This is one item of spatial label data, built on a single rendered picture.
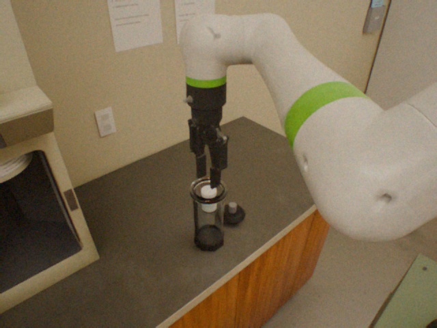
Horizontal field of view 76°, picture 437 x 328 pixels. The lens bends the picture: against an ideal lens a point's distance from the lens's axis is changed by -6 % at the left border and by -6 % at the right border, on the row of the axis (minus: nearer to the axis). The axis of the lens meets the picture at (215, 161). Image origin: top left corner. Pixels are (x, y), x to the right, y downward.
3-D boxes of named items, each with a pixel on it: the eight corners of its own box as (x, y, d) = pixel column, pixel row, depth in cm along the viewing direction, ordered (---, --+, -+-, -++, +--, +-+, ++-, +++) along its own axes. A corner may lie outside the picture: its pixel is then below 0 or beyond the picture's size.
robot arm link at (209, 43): (177, 10, 61) (177, 18, 52) (234, 8, 63) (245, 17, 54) (181, 73, 70) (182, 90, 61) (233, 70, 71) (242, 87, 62)
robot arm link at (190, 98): (237, 80, 66) (212, 70, 71) (196, 93, 60) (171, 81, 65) (237, 104, 69) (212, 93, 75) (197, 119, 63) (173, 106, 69)
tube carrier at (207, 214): (186, 236, 97) (181, 186, 85) (211, 220, 103) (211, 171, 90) (207, 256, 90) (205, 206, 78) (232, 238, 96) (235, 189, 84)
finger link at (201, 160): (197, 158, 79) (195, 157, 80) (198, 179, 84) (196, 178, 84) (206, 154, 81) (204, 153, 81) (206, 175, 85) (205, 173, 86)
